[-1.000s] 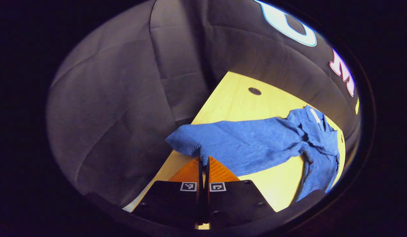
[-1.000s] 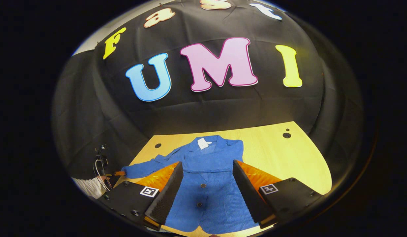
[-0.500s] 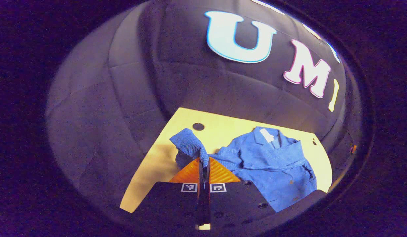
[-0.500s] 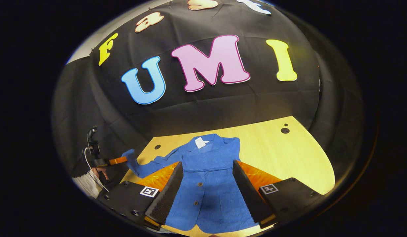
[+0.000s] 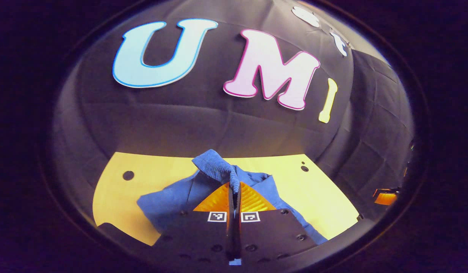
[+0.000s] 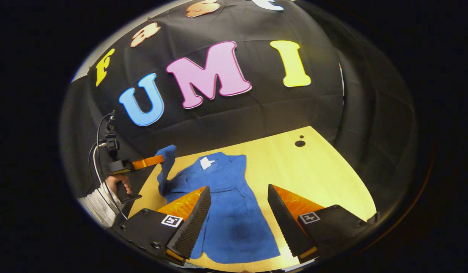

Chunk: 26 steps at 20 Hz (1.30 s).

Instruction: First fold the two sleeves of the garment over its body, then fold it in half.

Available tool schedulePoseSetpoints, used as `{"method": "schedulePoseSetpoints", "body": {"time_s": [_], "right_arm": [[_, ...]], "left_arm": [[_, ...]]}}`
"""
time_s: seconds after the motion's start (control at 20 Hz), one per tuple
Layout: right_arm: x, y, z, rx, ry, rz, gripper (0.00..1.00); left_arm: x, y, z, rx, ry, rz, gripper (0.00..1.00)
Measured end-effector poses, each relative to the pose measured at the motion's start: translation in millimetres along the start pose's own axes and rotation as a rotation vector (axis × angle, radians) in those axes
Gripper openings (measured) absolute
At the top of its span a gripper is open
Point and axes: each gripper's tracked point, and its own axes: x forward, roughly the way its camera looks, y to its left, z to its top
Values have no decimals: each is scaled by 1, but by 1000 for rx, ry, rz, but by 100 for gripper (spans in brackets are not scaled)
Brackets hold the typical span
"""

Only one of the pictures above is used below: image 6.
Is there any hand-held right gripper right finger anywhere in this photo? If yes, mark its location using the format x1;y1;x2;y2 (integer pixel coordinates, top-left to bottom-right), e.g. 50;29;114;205
267;184;379;264

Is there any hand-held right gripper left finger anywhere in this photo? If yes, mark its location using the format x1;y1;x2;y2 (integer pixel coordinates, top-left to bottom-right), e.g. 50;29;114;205
118;186;212;266

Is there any blue button shirt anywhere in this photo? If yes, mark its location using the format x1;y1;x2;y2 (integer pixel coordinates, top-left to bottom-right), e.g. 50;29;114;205
156;144;280;265

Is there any black backdrop cloth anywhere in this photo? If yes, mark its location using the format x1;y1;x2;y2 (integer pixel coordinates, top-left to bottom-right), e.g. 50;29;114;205
59;0;418;224

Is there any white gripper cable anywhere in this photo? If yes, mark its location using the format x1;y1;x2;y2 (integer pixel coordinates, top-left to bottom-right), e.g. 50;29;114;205
92;142;128;220

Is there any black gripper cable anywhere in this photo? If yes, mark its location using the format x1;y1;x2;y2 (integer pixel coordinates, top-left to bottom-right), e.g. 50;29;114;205
95;113;114;182

